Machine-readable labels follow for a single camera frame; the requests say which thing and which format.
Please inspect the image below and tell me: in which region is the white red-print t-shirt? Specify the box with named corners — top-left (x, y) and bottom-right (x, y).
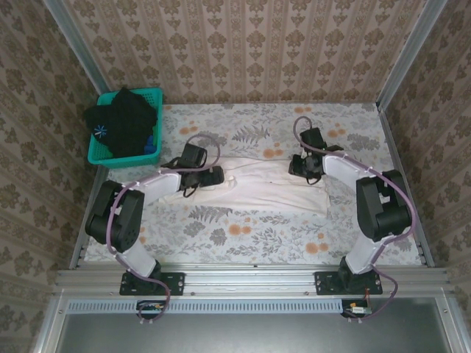
top-left (157, 157), bottom-right (330, 218)

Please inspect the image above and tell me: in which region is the teal plastic basket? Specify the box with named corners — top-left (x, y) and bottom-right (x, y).
top-left (87, 87), bottom-right (164, 170)

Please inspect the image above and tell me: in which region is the floral table cover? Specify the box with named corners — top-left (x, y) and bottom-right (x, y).
top-left (85, 102), bottom-right (423, 265)

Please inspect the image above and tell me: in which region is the black t-shirt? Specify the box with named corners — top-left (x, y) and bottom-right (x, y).
top-left (83, 87), bottom-right (159, 158)

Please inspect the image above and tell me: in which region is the small connector board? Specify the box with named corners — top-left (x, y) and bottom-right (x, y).
top-left (136, 300), bottom-right (167, 319)
top-left (341, 299), bottom-right (371, 318)

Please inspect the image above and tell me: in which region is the grey metal sheet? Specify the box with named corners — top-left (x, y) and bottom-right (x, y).
top-left (54, 297), bottom-right (456, 353)

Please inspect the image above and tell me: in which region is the aluminium table side rail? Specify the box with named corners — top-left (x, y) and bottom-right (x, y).
top-left (68, 167), bottom-right (111, 270)
top-left (378, 106), bottom-right (436, 268)

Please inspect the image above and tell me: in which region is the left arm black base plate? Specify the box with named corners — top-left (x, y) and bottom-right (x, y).
top-left (119, 271), bottom-right (185, 296)

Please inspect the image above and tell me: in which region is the aluminium mounting rail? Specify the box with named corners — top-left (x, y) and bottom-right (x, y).
top-left (54, 267), bottom-right (452, 296)

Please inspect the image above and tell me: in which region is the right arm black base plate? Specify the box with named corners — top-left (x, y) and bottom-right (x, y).
top-left (314, 271), bottom-right (383, 296)

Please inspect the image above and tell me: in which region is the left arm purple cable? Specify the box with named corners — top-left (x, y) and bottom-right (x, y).
top-left (106, 134), bottom-right (222, 327)

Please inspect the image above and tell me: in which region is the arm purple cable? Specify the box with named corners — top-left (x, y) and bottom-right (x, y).
top-left (293, 116), bottom-right (417, 324)
top-left (106, 134), bottom-right (222, 327)

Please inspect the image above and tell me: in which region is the grey slotted cable duct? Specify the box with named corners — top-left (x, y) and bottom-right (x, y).
top-left (68, 298), bottom-right (345, 315)

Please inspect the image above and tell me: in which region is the aluminium frame post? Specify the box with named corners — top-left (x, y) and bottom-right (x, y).
top-left (375, 0), bottom-right (448, 112)
top-left (42, 0), bottom-right (121, 115)

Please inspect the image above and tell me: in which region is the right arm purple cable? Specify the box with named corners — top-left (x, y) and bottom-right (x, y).
top-left (293, 116), bottom-right (417, 324)

